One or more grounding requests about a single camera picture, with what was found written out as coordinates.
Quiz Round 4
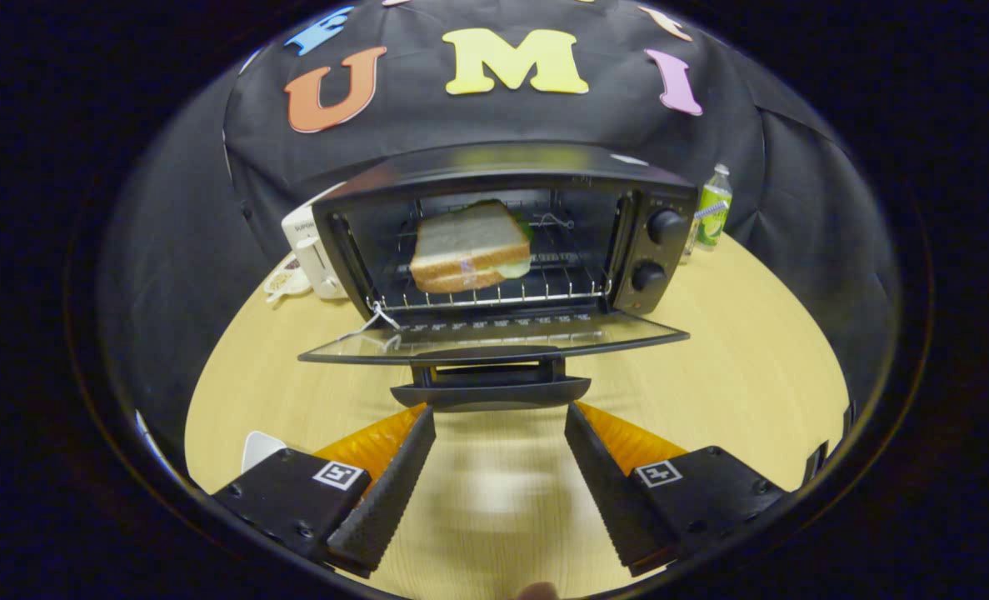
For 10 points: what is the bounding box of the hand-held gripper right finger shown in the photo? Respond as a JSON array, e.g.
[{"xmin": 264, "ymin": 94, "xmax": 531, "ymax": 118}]
[{"xmin": 564, "ymin": 401, "xmax": 788, "ymax": 578}]

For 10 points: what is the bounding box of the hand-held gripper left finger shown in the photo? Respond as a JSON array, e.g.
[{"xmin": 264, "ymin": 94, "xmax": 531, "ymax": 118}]
[{"xmin": 211, "ymin": 404, "xmax": 437, "ymax": 578}]

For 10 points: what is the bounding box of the lettuce sandwich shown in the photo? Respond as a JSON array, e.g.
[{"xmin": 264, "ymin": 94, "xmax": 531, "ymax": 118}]
[{"xmin": 409, "ymin": 199, "xmax": 536, "ymax": 295}]

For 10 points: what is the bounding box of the black toaster oven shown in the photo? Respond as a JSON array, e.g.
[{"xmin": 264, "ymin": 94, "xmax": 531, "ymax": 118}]
[{"xmin": 297, "ymin": 142, "xmax": 702, "ymax": 414}]

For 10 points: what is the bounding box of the white bread toaster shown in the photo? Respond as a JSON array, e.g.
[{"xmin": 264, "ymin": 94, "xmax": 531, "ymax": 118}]
[{"xmin": 281, "ymin": 183, "xmax": 350, "ymax": 301}]

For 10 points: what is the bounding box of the white plate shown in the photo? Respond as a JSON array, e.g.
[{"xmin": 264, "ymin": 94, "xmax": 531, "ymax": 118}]
[{"xmin": 241, "ymin": 430, "xmax": 287, "ymax": 475}]

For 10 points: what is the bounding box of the small white dish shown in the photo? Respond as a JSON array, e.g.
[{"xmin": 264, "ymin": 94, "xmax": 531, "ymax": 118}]
[{"xmin": 263, "ymin": 250, "xmax": 314, "ymax": 303}]

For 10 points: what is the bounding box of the green drink bottle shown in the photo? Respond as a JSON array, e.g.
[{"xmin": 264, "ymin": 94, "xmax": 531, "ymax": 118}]
[{"xmin": 694, "ymin": 164, "xmax": 735, "ymax": 252}]

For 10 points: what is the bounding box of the black backdrop cloth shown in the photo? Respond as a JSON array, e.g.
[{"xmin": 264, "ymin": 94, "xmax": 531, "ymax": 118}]
[{"xmin": 97, "ymin": 0, "xmax": 901, "ymax": 455}]

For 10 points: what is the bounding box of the white string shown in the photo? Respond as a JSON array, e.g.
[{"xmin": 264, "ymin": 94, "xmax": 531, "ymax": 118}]
[{"xmin": 336, "ymin": 300, "xmax": 403, "ymax": 344}]

